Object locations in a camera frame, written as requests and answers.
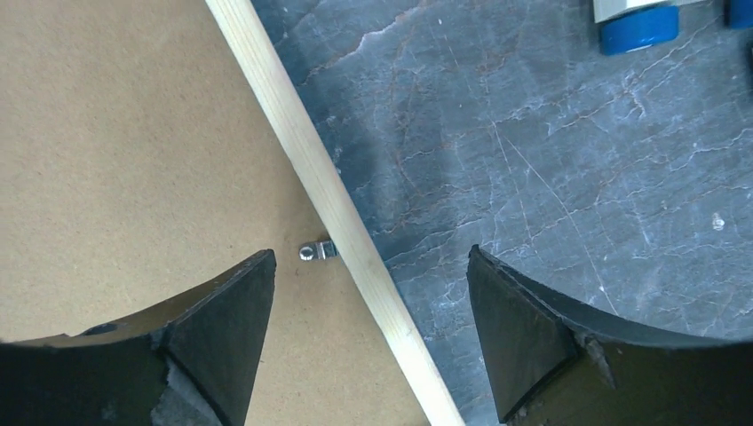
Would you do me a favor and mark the wooden picture frame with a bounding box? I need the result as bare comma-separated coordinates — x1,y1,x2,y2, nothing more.
207,1,464,425

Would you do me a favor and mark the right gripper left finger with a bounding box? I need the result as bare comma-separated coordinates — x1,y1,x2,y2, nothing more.
1,249,276,425

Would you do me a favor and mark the toy brick car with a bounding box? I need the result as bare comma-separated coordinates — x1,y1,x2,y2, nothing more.
591,0,753,57

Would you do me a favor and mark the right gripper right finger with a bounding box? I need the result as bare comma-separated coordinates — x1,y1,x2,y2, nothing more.
467,246,752,425

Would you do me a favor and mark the brown cardboard backing board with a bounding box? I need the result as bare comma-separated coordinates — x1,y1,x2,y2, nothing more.
1,1,426,425

